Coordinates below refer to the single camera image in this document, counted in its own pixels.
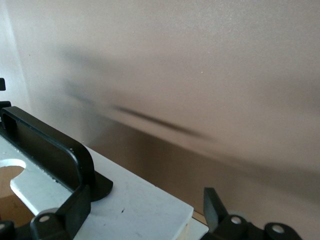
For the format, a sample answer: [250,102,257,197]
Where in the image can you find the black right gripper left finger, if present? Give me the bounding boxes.
[0,184,92,240]

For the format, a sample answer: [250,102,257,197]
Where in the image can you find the black metal drawer handle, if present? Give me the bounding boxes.
[0,106,114,202]

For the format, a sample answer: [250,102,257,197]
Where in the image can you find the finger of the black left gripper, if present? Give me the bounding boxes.
[0,77,12,109]

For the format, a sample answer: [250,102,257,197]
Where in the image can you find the brown table cover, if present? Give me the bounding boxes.
[0,0,320,240]

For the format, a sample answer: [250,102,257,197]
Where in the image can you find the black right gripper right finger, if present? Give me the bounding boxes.
[201,187,304,240]

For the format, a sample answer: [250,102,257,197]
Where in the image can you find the wooden drawer with white front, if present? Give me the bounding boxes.
[0,129,210,240]

